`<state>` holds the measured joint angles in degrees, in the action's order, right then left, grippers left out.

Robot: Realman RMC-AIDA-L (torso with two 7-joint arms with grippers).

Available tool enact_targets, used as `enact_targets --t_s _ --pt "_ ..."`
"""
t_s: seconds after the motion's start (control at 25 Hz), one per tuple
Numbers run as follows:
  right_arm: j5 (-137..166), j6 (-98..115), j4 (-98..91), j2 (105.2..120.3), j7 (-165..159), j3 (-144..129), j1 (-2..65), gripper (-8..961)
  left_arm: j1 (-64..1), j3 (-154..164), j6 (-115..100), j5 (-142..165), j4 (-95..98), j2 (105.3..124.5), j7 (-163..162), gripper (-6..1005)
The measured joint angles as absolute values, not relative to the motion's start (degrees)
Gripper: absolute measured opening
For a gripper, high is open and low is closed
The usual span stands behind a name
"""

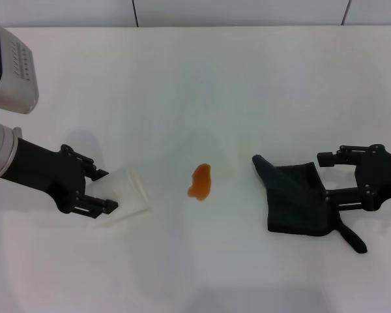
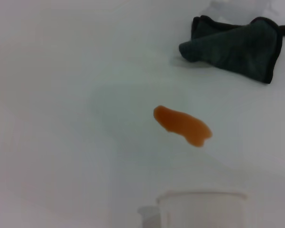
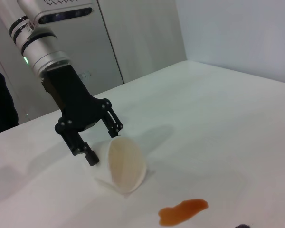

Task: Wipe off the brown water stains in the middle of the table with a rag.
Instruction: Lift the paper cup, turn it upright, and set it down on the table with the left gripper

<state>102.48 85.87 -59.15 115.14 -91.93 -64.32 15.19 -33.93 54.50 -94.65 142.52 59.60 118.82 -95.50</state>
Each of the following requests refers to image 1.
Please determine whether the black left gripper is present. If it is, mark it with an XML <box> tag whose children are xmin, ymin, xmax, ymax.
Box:
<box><xmin>1</xmin><ymin>136</ymin><xmax>119</xmax><ymax>219</ymax></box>

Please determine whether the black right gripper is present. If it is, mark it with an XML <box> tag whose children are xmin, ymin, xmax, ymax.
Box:
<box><xmin>316</xmin><ymin>143</ymin><xmax>391</xmax><ymax>211</ymax></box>

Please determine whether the white paper cup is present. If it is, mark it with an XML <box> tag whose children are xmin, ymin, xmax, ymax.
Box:
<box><xmin>86</xmin><ymin>166</ymin><xmax>152</xmax><ymax>230</ymax></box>

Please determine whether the dark blue rag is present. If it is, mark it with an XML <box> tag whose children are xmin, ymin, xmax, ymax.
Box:
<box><xmin>252</xmin><ymin>154</ymin><xmax>369</xmax><ymax>255</ymax></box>

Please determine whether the brown water stain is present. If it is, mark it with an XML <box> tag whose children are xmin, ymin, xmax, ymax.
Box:
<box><xmin>186</xmin><ymin>163</ymin><xmax>213</xmax><ymax>201</ymax></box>

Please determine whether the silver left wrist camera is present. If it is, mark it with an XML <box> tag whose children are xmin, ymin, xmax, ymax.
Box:
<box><xmin>0</xmin><ymin>23</ymin><xmax>40</xmax><ymax>115</ymax></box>

